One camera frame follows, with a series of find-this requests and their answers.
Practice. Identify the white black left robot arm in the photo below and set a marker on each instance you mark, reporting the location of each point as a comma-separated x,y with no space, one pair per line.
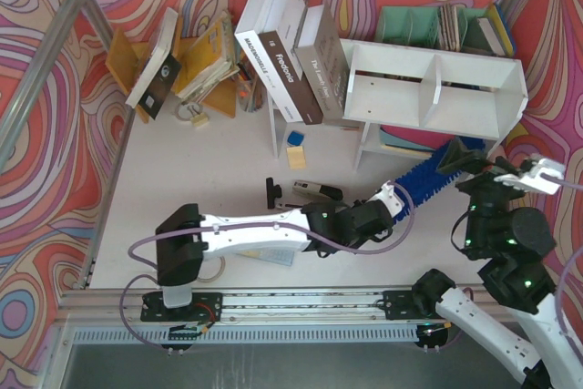
187,238

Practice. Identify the brown Fredonia book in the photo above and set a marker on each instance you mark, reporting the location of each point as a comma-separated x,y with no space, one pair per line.
279,35

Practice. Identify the yellow wooden book holder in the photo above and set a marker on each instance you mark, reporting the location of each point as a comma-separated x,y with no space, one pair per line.
122,59

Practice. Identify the white wooden bookshelf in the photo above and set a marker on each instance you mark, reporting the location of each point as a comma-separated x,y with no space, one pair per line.
432,90

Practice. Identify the yellow worn book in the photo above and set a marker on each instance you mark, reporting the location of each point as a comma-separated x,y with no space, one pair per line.
207,61

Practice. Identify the blue yellow book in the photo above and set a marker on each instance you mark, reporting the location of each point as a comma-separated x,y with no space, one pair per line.
496,32

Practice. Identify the clear pencil cup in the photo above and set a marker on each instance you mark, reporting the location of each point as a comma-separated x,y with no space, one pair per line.
250,91

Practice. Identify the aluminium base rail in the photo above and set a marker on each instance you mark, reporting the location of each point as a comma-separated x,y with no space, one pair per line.
353,315

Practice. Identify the blue microfiber duster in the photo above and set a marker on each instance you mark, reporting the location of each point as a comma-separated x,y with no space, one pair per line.
423,181

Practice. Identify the white black stapler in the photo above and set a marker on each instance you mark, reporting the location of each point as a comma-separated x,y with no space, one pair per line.
316,191

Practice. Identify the green desk organizer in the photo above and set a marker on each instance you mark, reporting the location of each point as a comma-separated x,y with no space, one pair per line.
418,26

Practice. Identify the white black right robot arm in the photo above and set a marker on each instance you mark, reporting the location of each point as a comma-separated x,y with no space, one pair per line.
513,243

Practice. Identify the black white paperback book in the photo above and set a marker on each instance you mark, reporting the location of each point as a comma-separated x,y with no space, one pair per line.
157,68

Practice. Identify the white Mademoiselle book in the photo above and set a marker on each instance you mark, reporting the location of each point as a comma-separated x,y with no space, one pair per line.
247,33

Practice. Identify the yellow sticky note pad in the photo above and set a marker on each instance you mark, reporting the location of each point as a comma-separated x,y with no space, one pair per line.
296,157

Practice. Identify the beige Lonely Ones book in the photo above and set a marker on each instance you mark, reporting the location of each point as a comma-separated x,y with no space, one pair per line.
324,63

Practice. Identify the blue eraser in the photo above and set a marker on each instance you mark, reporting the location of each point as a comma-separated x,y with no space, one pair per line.
295,139

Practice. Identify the magenta paper sheet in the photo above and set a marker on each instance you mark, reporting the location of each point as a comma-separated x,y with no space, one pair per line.
427,138

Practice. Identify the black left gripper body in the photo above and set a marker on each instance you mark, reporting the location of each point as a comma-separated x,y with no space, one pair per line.
383,214

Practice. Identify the black detached clip part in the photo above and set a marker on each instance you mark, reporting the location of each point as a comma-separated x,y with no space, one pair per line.
273,193

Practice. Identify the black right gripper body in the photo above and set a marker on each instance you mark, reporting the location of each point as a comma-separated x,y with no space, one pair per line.
476,168

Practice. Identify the wooden coasters stack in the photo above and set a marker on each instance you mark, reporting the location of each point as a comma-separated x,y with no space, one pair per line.
449,33

